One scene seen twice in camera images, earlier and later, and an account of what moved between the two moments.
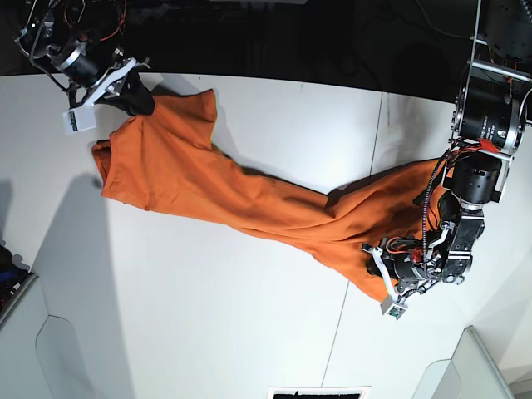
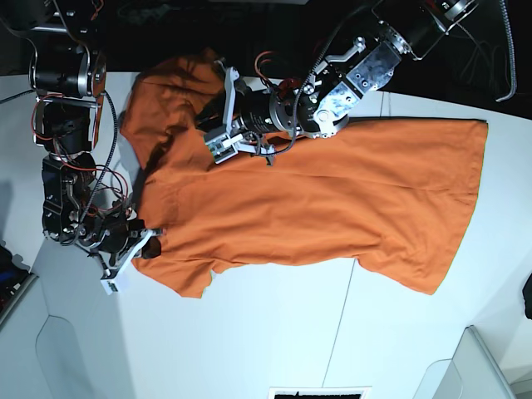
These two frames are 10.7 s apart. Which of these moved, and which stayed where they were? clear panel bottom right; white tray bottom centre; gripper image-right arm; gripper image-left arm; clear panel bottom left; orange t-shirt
Moved: orange t-shirt; gripper image-left arm; gripper image-right arm
Stayed: white tray bottom centre; clear panel bottom right; clear panel bottom left
